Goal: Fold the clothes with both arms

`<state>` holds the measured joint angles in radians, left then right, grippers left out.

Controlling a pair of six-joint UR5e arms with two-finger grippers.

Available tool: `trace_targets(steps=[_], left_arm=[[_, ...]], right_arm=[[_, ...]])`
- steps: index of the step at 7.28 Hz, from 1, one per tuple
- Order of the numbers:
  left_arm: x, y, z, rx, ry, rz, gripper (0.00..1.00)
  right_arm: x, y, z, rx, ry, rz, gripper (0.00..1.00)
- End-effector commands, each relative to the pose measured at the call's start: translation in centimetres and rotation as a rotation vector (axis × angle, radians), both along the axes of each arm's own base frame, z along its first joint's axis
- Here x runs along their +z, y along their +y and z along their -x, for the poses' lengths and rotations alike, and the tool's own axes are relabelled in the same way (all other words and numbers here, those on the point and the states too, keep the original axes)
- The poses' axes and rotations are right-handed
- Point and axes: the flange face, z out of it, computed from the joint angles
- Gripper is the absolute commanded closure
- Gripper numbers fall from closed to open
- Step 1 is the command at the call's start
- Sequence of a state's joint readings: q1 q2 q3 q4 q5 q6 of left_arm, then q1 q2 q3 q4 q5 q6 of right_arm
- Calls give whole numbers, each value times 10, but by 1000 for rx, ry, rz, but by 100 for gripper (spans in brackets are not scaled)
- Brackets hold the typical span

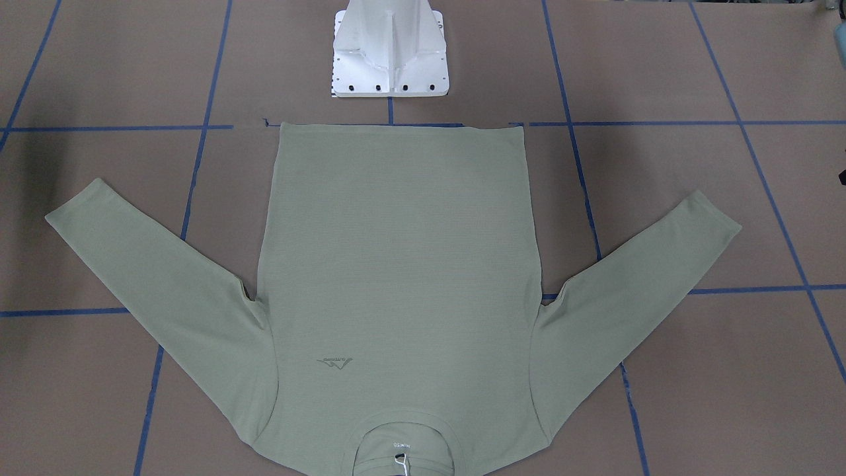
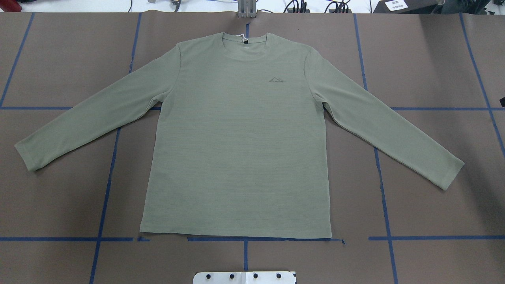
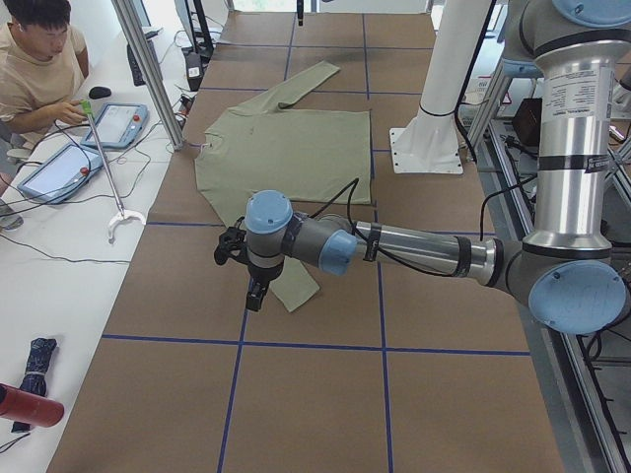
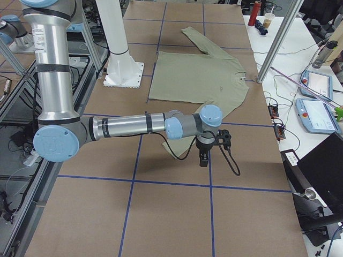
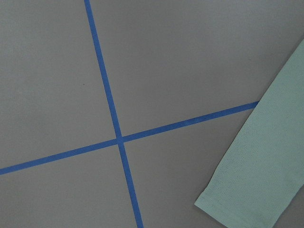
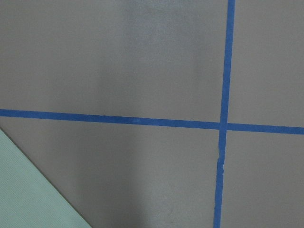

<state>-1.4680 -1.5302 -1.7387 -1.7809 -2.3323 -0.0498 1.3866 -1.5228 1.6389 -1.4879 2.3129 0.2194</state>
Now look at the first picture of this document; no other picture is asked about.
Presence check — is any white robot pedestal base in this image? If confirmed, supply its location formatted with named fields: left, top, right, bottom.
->
left=330, top=1, right=450, bottom=99

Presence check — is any olive green long-sleeve shirt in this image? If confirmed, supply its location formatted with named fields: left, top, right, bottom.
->
left=46, top=124, right=741, bottom=475

